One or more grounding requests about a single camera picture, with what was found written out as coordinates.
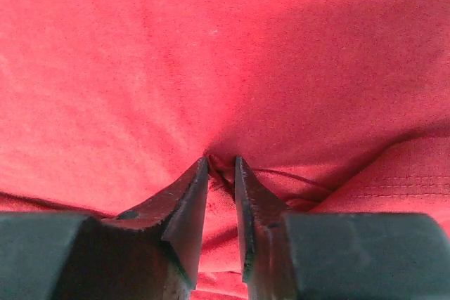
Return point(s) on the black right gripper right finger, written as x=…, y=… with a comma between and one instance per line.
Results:
x=286, y=254

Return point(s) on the dark red t-shirt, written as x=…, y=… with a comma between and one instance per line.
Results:
x=337, y=106

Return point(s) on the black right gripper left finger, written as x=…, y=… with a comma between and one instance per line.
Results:
x=150, y=251

